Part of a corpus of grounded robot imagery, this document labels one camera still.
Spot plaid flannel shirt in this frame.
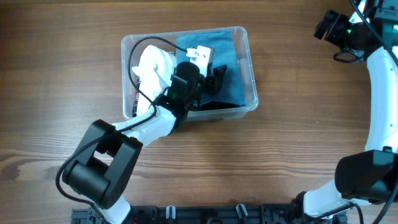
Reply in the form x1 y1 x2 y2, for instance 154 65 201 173
132 49 178 118

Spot black left camera cable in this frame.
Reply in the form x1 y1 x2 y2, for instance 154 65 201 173
55 35 189 224

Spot black camera cable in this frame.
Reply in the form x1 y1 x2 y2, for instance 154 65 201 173
349 0 398 68
55 35 189 224

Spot white printed t-shirt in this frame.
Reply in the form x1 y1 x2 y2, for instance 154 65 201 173
131 45 178 118

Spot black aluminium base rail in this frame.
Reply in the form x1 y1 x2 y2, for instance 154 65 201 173
70 203 348 224

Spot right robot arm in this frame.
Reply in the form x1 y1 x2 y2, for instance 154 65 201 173
289 1 397 223

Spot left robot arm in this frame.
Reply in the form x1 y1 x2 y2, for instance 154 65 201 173
55 62 227 223

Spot blue jeans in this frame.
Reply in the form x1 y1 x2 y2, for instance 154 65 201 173
175 30 246 106

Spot clear plastic storage bin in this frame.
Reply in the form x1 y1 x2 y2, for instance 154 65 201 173
121 26 259 121

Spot black right camera cable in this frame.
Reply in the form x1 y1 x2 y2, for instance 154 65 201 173
349 0 398 68

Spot black garment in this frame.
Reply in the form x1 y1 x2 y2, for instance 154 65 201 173
189 101 244 111

